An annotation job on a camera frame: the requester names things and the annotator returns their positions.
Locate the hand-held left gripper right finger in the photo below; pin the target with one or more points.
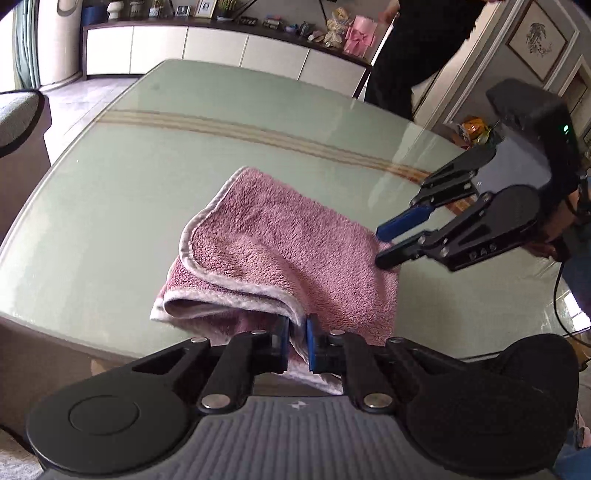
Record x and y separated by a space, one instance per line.
312 344

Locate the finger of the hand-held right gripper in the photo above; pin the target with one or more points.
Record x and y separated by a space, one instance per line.
443 244
406 221

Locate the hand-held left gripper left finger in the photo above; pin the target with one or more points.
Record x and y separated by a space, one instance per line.
281 341

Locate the pink towel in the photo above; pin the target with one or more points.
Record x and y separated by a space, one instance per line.
286 240

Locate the person's right hand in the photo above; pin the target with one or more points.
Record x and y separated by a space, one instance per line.
556 230

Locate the orange snack bags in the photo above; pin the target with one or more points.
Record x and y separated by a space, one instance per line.
475 131

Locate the beige stuffed toy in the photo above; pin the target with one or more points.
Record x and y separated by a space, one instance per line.
336 27

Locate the white sideboard cabinet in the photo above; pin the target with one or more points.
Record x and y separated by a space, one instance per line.
207 50

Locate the potted green plant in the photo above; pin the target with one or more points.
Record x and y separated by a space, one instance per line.
227 9

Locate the grey upholstered chair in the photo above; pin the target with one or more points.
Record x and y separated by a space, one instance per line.
18 120

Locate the white vase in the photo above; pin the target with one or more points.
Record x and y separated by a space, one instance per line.
115 9

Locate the tall white air conditioner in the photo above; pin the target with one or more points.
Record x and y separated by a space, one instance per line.
57 41

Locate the light curtain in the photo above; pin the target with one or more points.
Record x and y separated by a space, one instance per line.
25 46

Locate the framed wall picture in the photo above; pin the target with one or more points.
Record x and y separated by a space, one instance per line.
538 37

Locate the wooden photo frame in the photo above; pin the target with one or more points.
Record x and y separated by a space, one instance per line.
205 8

